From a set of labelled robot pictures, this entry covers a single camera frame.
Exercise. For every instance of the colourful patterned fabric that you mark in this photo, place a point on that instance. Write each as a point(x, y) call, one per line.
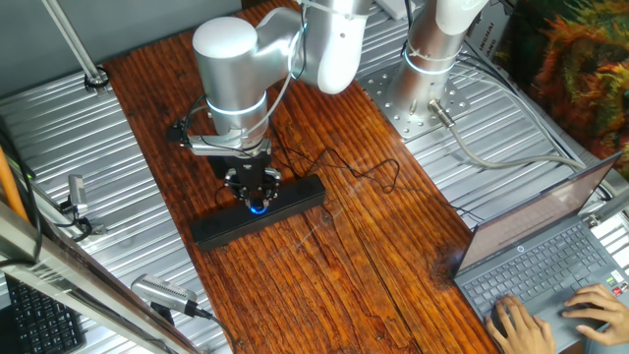
point(580, 74)

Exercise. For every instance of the silver white depth camera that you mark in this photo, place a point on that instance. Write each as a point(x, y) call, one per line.
point(162, 291)

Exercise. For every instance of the person's right hand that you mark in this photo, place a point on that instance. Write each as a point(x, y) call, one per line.
point(609, 314)

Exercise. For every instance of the black speaker bar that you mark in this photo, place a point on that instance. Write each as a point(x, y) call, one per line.
point(221, 231)

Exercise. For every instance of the silver metal pole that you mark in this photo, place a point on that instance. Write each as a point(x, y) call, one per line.
point(74, 44)

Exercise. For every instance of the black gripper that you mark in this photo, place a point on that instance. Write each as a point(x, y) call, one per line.
point(251, 177)

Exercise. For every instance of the dark grey laptop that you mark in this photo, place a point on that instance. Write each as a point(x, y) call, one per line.
point(531, 221)

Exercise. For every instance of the orange pole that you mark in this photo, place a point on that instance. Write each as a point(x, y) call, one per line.
point(11, 189)

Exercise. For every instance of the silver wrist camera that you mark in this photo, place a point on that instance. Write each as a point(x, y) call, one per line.
point(216, 146)

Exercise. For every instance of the small grey bracket camera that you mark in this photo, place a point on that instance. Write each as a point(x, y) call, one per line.
point(77, 194)

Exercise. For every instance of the black computer keyboard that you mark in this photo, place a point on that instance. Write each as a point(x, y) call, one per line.
point(39, 324)

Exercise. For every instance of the person's left hand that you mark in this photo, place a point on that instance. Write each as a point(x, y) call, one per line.
point(526, 336)

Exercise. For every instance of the aluminium frame bar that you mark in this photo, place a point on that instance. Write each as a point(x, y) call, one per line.
point(74, 280)

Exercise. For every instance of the white plastic box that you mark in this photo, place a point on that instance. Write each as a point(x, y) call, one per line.
point(393, 7)

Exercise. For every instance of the printed cardboard box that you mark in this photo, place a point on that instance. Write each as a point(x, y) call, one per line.
point(486, 29)

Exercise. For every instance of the round speaker volume knob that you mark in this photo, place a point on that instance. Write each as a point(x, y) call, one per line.
point(259, 211)

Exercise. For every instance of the silver robot mounting plate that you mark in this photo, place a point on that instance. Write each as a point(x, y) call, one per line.
point(393, 113)

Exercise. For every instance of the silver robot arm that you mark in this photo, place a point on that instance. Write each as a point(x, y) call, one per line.
point(231, 64)

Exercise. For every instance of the grey-blue trouser leg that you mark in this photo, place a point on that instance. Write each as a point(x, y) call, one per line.
point(609, 350)

